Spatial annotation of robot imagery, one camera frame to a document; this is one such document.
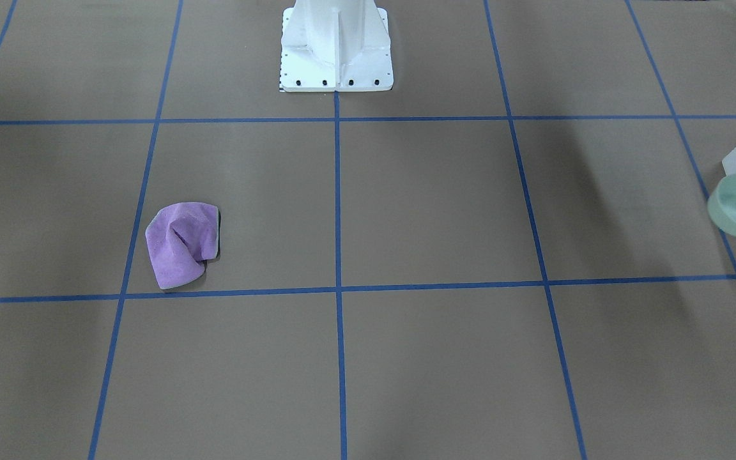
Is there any purple cloth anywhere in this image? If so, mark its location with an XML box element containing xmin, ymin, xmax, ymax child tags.
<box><xmin>145</xmin><ymin>201</ymin><xmax>221</xmax><ymax>290</ymax></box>

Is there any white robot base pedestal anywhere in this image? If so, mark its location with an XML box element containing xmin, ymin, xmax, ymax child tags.
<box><xmin>279</xmin><ymin>1</ymin><xmax>394</xmax><ymax>93</ymax></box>

